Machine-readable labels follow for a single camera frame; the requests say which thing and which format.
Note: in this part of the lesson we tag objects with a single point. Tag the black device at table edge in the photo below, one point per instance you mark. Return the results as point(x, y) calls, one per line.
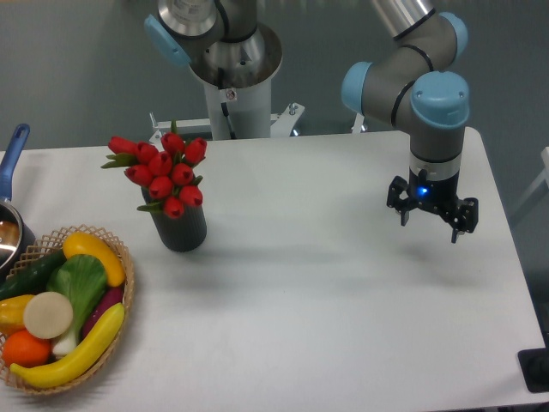
point(534, 365)

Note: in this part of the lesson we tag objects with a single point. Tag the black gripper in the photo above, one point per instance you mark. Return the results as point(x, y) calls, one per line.
point(438, 197)

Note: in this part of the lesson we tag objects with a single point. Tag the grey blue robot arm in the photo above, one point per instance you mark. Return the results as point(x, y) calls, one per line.
point(413, 90)

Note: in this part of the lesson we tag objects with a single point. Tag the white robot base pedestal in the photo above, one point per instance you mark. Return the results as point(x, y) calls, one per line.
point(236, 79)

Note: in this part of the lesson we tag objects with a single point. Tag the orange fruit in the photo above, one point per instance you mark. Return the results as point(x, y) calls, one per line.
point(24, 349)

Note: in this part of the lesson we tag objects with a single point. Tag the white frame at right edge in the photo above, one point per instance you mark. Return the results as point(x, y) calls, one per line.
point(534, 193)

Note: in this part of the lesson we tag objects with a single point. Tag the woven wicker basket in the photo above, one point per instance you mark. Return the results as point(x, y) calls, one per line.
point(50, 243)

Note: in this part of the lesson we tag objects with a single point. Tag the purple eggplant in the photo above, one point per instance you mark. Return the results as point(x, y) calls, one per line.
point(111, 297)

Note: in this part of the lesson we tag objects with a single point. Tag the red tulip bouquet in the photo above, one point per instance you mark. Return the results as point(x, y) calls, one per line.
point(166, 174)

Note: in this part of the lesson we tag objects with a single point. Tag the blue handled saucepan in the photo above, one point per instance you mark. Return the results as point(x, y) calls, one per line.
point(16, 236)

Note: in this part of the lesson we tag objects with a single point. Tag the green bok choy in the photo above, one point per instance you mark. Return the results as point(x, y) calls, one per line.
point(82, 280)

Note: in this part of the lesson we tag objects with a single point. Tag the yellow banana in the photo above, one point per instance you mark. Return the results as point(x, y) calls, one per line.
point(79, 360)

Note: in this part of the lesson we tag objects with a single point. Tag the dark green cucumber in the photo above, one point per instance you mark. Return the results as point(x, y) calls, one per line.
point(32, 277)

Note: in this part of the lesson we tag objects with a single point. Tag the yellow bell pepper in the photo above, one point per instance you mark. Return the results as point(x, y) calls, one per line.
point(12, 313)

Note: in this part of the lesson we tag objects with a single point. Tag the dark grey ribbed vase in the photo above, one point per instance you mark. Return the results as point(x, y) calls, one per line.
point(183, 234)

